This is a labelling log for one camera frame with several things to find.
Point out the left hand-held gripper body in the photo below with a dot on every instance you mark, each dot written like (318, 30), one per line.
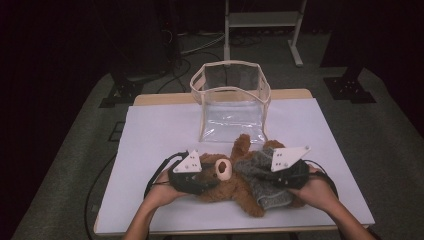
(186, 165)

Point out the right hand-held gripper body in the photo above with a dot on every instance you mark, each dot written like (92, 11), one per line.
(285, 158)

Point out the brown teddy bear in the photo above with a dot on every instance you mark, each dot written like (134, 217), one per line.
(233, 190)

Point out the grey fuzzy doll sweater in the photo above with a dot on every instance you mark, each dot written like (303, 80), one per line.
(256, 173)

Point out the person's left hand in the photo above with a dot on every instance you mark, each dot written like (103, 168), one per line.
(160, 191)

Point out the person's right hand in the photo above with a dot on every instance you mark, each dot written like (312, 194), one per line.
(316, 193)

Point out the grey floor socket cover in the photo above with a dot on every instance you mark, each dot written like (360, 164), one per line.
(116, 131)

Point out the black stand base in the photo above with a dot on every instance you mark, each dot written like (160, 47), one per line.
(123, 93)
(350, 90)

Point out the white metal stand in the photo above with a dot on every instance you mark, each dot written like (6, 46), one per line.
(260, 19)

